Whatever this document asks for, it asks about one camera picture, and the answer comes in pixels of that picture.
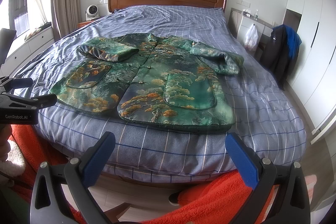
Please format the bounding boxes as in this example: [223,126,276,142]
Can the wooden nightstand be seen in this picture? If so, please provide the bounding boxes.
[77,18,98,29]

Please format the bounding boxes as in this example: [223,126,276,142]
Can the white bedside desk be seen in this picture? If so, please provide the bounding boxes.
[228,8,273,56]

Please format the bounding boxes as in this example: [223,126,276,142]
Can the white wardrobe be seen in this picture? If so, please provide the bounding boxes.
[286,0,335,143]

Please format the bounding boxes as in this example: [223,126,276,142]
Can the white window bench drawers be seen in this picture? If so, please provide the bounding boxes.
[1,26,55,76]

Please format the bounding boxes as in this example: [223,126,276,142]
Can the white round fan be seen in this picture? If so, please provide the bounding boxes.
[85,5,99,21]

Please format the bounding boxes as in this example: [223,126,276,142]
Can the red fleece blanket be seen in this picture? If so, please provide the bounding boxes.
[6,124,252,223]

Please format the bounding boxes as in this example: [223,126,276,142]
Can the clear bottle on desk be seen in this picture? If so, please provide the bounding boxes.
[254,9,259,20]

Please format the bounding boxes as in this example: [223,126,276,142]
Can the black and blue jacket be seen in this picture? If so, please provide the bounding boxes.
[260,24,302,90]

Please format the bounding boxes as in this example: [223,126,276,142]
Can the white plastic bag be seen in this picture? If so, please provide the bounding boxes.
[244,24,259,51]

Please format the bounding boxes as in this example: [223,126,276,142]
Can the green floral padded jacket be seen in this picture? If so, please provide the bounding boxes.
[51,33,244,133]

